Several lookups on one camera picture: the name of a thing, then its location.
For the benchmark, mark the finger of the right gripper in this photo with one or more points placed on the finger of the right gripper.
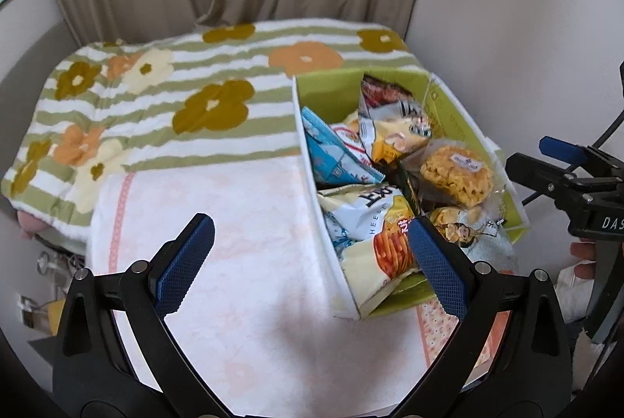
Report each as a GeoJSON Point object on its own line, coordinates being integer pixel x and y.
{"type": "Point", "coordinates": [563, 151]}
{"type": "Point", "coordinates": [605, 181]}

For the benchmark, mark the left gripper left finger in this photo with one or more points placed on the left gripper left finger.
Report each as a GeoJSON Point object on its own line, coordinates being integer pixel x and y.
{"type": "Point", "coordinates": [114, 354]}

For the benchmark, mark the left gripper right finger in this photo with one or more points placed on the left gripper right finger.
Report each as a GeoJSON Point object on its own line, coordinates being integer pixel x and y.
{"type": "Point", "coordinates": [508, 355]}

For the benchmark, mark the waffle cookie clear packet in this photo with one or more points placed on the waffle cookie clear packet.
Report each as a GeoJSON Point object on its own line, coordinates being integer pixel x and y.
{"type": "Point", "coordinates": [448, 172]}

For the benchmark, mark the dark green snack packet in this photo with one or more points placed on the dark green snack packet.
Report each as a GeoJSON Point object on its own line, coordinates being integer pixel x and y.
{"type": "Point", "coordinates": [408, 187]}

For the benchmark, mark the red silver chip bag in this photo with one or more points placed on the red silver chip bag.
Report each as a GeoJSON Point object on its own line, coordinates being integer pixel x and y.
{"type": "Point", "coordinates": [381, 100]}

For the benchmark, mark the white red lettered bag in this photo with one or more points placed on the white red lettered bag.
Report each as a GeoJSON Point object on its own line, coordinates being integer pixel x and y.
{"type": "Point", "coordinates": [368, 225]}

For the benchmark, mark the light blue snack bag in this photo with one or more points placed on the light blue snack bag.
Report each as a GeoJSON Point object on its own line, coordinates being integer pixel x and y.
{"type": "Point", "coordinates": [336, 153]}

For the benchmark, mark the yellow white chip bag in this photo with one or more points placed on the yellow white chip bag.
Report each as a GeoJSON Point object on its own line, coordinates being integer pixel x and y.
{"type": "Point", "coordinates": [390, 131]}

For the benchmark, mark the person's right hand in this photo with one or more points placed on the person's right hand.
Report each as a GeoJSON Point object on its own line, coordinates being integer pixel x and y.
{"type": "Point", "coordinates": [585, 251]}

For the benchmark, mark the floor clutter pile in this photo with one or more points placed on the floor clutter pile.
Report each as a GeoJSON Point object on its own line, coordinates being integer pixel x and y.
{"type": "Point", "coordinates": [54, 271]}

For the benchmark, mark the green cardboard box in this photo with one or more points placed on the green cardboard box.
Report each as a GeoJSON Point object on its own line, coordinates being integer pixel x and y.
{"type": "Point", "coordinates": [333, 96]}

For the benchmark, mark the floral striped blanket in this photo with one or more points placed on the floral striped blanket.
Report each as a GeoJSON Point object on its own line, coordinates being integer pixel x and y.
{"type": "Point", "coordinates": [208, 97]}

